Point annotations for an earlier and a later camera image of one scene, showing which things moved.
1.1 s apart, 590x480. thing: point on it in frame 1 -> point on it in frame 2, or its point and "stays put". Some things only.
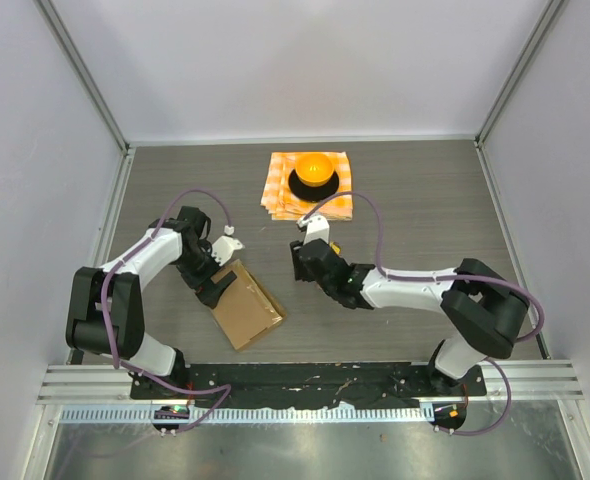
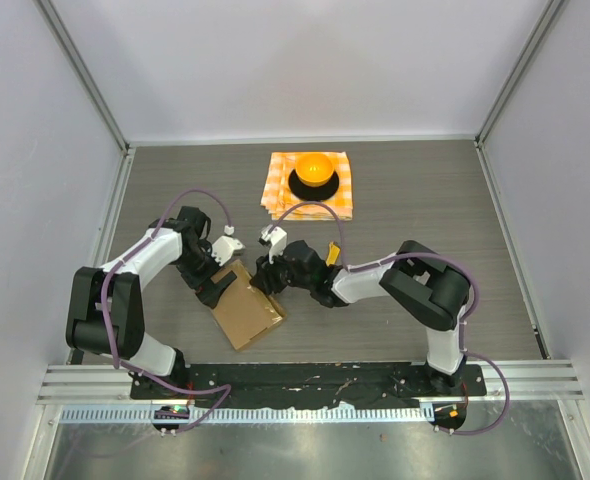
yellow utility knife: (336, 248) stays put
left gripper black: (210, 295) stays put
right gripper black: (302, 272) -> (266, 277)
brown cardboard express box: (247, 311) stays put
